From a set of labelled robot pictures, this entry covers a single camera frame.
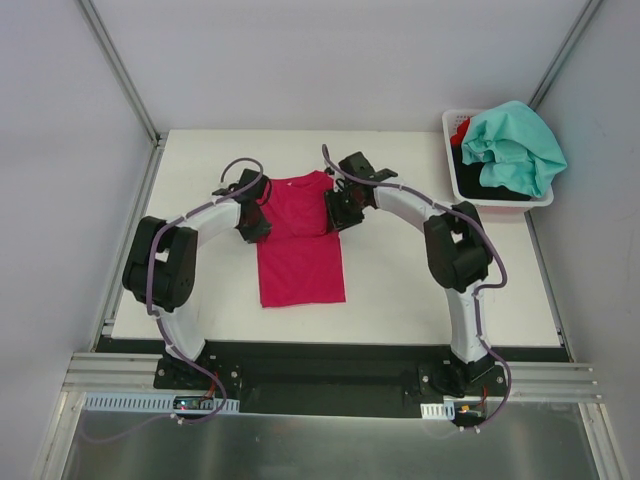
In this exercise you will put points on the teal t shirt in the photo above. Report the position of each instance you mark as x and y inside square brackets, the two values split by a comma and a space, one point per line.
[514, 148]

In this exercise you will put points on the white cable duct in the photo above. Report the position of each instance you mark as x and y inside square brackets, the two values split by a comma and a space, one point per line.
[444, 411]
[159, 404]

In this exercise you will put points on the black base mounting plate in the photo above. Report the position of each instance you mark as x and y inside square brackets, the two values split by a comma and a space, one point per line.
[380, 381]

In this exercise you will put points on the aluminium frame rail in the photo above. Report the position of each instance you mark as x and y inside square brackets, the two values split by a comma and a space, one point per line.
[531, 381]

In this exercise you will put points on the white plastic laundry basket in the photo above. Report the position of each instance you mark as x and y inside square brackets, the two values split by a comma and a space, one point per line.
[451, 119]

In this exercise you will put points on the left white cable duct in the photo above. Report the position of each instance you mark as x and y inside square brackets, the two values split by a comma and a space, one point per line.
[159, 404]

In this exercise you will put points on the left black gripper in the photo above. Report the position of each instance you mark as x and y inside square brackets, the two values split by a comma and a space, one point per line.
[255, 226]

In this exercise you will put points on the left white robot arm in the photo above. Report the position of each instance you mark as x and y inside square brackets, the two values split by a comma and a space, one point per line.
[160, 269]

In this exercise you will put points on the right white cable duct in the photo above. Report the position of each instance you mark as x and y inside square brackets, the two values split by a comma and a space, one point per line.
[444, 411]

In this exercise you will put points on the magenta t shirt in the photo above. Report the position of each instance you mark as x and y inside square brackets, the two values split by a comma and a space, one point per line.
[300, 261]

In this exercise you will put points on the black t shirt in basket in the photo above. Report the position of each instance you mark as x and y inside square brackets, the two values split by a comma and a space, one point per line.
[468, 181]

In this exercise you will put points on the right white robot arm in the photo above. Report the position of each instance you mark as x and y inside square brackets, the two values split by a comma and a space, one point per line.
[456, 251]

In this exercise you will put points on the red t shirt in basket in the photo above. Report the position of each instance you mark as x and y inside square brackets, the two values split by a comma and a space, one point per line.
[461, 130]

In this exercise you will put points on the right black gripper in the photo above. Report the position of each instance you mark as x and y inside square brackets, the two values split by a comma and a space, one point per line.
[339, 211]

